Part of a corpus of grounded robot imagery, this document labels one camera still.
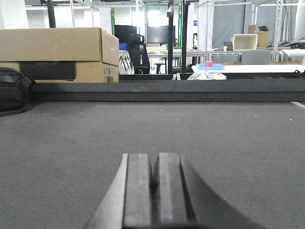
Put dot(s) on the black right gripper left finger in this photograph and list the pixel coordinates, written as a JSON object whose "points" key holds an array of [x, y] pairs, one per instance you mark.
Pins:
{"points": [[127, 202]]}

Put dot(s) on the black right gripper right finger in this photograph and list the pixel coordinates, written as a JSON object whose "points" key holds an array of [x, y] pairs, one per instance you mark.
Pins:
{"points": [[184, 200]]}

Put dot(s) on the pink block on tray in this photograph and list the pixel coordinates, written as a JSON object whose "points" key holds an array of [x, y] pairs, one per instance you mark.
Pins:
{"points": [[209, 64]]}

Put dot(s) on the white plastic bin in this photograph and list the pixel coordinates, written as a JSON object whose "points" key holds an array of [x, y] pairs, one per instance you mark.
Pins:
{"points": [[243, 42]]}

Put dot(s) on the crumpled clear plastic bag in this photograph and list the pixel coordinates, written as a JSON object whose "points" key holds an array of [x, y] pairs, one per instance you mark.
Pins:
{"points": [[204, 75]]}

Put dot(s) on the light blue tray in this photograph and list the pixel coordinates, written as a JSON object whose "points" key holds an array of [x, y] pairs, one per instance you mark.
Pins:
{"points": [[215, 66]]}

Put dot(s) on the black office chair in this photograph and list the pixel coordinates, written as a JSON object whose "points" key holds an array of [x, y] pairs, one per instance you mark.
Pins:
{"points": [[138, 54]]}

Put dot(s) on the large cardboard box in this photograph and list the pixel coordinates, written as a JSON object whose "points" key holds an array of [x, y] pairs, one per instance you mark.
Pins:
{"points": [[61, 55]]}

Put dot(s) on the grey chair back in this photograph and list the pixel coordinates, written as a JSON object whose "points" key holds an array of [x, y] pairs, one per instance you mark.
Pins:
{"points": [[256, 57]]}

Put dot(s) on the black fabric bag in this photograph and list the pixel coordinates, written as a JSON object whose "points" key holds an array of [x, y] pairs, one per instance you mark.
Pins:
{"points": [[15, 89]]}

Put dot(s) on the white table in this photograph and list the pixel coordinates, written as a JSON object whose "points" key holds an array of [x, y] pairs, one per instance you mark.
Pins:
{"points": [[288, 71]]}

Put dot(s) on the black computer monitor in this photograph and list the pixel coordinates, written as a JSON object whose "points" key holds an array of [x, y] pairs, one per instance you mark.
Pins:
{"points": [[123, 32]]}

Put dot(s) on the small open cardboard box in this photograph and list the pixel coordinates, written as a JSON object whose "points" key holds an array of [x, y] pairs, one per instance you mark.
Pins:
{"points": [[262, 35]]}

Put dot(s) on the black conveyor side rail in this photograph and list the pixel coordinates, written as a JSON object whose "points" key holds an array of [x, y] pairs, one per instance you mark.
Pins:
{"points": [[245, 90]]}

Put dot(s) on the black vertical post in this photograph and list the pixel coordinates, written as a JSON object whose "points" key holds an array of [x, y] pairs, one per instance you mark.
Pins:
{"points": [[170, 36]]}

